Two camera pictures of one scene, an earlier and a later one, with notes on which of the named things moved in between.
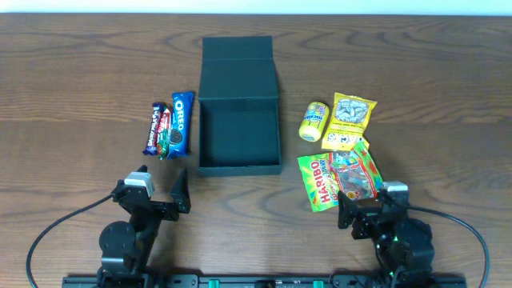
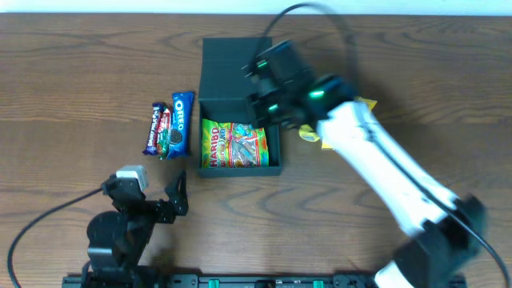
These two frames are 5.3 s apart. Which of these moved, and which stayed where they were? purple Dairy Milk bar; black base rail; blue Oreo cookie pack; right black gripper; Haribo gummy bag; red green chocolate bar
Moved: Haribo gummy bag; right black gripper
Stayed: blue Oreo cookie pack; red green chocolate bar; black base rail; purple Dairy Milk bar
